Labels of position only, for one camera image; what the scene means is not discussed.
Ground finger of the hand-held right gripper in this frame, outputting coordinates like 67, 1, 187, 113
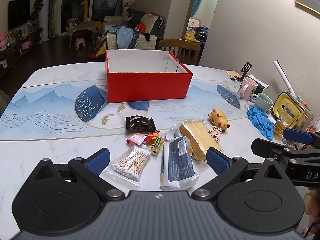
251, 138, 320, 162
282, 128, 320, 146

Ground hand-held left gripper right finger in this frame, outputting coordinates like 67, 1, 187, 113
191, 147, 293, 202

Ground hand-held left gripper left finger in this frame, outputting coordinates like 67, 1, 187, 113
30, 148, 124, 202

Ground plush doll face charm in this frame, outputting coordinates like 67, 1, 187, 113
206, 127, 223, 143

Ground bag of cotton swabs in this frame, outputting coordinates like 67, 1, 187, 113
104, 145, 152, 187

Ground yellow sponge pack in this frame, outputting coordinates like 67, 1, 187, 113
179, 120, 222, 165

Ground wet wipes pack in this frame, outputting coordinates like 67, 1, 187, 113
160, 135, 200, 191

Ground red white tube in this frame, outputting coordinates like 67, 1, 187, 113
126, 133, 148, 149

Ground yellow spotted cat toy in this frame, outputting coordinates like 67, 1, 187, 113
208, 108, 230, 133

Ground dark brown snack packet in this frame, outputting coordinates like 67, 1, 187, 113
125, 115, 158, 132

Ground red orange toy keychain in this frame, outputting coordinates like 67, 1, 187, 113
146, 130, 160, 143

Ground green yellow small packet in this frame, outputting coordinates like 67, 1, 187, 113
150, 137, 164, 156

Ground red cardboard box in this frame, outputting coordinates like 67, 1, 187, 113
104, 49, 193, 103

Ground person's right hand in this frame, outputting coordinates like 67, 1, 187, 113
302, 187, 320, 217

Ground glass cup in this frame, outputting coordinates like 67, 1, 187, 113
274, 103, 315, 141

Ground blue rubber gloves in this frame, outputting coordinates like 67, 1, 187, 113
246, 107, 275, 140

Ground yellow storage container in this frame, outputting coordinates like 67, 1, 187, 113
272, 92, 311, 128

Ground green mug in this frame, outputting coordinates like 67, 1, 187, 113
250, 93, 274, 113

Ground white rolled paper tube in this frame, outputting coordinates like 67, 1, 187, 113
273, 60, 296, 96

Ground pink mug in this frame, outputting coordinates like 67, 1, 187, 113
237, 77, 258, 99

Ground black phone stand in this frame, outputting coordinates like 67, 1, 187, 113
235, 62, 252, 82

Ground olive green cloth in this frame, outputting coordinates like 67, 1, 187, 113
0, 89, 11, 118

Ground wooden dining chair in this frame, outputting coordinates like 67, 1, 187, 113
157, 39, 202, 66

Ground pile of clothes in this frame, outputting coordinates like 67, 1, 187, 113
107, 25, 140, 50

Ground bed with clothes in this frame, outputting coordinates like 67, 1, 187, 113
185, 26, 211, 43

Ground fabric sofa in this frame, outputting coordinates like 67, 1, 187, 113
103, 11, 166, 53

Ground coffee table with cloth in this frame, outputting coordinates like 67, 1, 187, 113
66, 21, 98, 46

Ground dark wooden tv cabinet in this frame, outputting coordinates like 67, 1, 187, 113
0, 27, 42, 78

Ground yellow giraffe toy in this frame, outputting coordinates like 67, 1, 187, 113
80, 0, 92, 22

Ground white tower air conditioner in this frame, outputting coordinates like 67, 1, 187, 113
39, 0, 51, 42

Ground leafy house plant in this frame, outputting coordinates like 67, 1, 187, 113
30, 0, 44, 29

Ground flat screen television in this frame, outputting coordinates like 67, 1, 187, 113
8, 0, 31, 30

